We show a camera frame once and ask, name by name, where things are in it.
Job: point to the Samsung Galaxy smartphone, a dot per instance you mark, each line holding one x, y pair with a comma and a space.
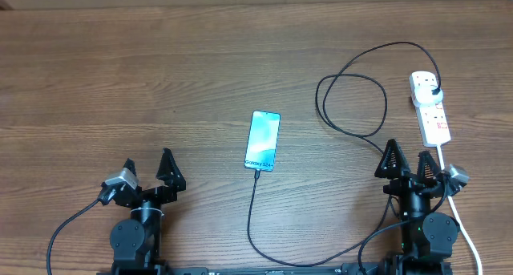
262, 141

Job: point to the white power extension strip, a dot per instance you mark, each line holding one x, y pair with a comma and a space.
431, 120

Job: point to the white charger adapter plug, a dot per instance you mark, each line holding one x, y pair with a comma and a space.
426, 96

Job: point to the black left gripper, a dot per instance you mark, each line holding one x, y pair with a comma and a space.
172, 183

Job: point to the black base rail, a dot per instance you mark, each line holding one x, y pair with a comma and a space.
373, 268

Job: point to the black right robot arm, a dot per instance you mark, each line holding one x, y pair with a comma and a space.
427, 234

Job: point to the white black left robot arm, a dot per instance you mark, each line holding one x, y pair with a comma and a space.
136, 241

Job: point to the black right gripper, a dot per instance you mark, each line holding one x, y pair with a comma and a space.
405, 182

